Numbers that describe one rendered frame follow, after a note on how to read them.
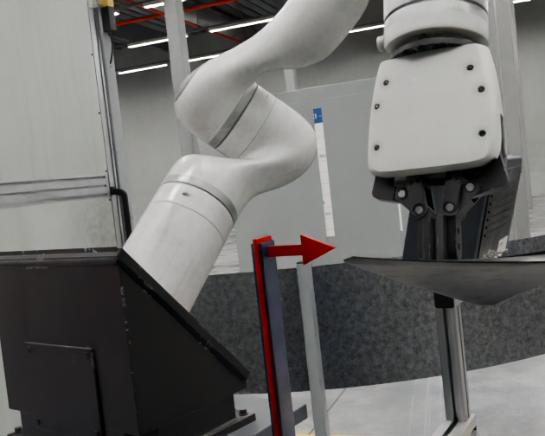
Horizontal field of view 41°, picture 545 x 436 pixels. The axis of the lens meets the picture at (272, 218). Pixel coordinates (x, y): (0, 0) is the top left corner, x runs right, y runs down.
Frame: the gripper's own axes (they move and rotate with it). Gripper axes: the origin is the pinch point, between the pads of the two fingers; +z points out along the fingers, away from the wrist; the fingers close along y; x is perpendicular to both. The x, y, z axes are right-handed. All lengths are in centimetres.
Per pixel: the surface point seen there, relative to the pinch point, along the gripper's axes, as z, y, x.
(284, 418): 13.5, -12.4, -1.5
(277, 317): 5.7, -12.3, -3.2
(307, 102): -240, -274, 513
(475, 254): -8, -10, 53
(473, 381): 10, -89, 361
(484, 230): -12, -9, 53
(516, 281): 2.2, 4.4, 6.0
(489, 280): 2.4, 2.7, 4.0
